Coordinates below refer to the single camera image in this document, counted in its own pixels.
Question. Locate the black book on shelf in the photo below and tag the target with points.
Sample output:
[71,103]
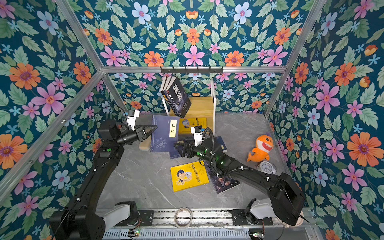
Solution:
[165,92]

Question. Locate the purple old man book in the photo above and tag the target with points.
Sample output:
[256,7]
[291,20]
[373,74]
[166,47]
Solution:
[172,93]
[220,184]

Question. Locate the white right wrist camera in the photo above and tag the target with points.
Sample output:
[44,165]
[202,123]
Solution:
[197,132]

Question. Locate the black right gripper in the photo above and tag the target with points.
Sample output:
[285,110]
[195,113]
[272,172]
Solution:
[193,148]

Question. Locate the yellow cartoon cover book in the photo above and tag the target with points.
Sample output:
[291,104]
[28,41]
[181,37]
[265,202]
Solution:
[188,176]

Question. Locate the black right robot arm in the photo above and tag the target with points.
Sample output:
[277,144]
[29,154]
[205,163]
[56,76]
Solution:
[286,197]

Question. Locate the black wolf cover book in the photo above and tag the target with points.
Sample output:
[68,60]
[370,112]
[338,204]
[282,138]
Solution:
[183,101]

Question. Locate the clear tape roll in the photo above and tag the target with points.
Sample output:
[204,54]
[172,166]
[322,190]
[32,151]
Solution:
[183,218]

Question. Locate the orange shark plush toy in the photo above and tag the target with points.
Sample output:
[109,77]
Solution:
[264,144]

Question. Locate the dark blue yellow-label book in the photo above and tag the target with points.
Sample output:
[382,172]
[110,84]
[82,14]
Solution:
[178,149]

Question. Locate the navy book small label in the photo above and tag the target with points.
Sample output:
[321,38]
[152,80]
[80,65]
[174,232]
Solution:
[220,142]

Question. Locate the blue yijing book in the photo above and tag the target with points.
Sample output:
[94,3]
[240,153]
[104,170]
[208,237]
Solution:
[166,134]

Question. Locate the white alarm clock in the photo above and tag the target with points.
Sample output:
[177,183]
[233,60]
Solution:
[267,167]

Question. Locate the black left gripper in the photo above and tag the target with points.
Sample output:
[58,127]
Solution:
[140,134]

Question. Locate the wooden white-frame bookshelf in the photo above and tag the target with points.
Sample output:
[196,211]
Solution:
[202,107]

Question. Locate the yellow book in shelf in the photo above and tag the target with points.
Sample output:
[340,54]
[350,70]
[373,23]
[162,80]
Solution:
[185,125]

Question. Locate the black hook rail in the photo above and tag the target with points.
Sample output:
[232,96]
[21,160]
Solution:
[188,70]

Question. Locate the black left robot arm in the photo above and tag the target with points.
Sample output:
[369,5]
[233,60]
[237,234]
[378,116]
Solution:
[79,220]

